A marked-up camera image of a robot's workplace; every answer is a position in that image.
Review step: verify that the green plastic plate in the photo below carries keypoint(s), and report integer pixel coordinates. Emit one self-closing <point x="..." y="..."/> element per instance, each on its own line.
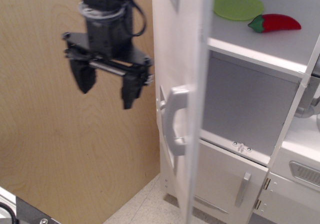
<point x="238" y="10"/>

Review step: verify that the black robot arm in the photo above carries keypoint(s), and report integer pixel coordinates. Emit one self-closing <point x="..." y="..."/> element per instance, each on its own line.
<point x="105" y="9"/>

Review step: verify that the brass oven hinge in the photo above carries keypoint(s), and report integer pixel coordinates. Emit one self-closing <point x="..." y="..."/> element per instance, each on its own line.
<point x="266" y="183"/>
<point x="257" y="204"/>

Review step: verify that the brass oven hinge lower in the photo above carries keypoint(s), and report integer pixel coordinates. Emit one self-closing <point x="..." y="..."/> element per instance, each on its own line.
<point x="257" y="204"/>

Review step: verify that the white toy fridge cabinet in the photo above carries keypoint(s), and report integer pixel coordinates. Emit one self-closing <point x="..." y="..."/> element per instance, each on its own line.
<point x="255" y="81"/>

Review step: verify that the grey faucet pipe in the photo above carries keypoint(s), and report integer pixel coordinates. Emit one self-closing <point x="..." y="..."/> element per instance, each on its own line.
<point x="309" y="104"/>

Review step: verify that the brass oven hinge upper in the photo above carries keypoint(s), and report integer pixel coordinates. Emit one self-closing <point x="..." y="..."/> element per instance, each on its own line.
<point x="266" y="183"/>

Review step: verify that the white fridge door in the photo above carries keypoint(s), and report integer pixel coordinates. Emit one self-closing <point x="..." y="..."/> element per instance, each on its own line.
<point x="181" y="29"/>

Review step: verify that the white lower freezer door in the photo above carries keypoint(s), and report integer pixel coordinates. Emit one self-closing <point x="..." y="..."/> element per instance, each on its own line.
<point x="214" y="186"/>

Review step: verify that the silver upper door handle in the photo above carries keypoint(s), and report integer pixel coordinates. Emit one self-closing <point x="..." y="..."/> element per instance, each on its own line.
<point x="177" y="100"/>

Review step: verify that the grey oven vent panel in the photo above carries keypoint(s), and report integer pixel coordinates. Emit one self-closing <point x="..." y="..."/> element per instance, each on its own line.
<point x="305" y="173"/>

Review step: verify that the silver lower door handle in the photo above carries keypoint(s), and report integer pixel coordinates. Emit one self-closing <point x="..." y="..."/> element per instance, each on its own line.
<point x="242" y="189"/>

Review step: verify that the white toy oven unit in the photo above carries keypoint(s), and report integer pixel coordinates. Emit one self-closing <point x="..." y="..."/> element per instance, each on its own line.
<point x="288" y="199"/>

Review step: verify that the red toy chili pepper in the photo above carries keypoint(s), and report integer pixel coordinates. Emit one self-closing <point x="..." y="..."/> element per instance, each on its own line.
<point x="273" y="22"/>

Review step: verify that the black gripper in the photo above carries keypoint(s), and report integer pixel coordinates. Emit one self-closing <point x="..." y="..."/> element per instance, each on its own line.
<point x="107" y="45"/>

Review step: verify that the silver door handle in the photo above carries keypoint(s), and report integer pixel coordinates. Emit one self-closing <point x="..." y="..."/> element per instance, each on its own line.
<point x="242" y="189"/>
<point x="177" y="100"/>

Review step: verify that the grey dispenser box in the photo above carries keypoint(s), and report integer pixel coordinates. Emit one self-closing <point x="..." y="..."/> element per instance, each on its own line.
<point x="162" y="102"/>

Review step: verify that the white door latch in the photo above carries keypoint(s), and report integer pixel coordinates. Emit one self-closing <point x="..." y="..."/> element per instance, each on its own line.
<point x="240" y="147"/>

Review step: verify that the black metal base plate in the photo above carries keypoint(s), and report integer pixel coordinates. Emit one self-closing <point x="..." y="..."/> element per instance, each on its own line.
<point x="16" y="210"/>

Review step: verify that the plywood board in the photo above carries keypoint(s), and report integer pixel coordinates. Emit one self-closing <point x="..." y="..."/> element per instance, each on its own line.
<point x="77" y="157"/>

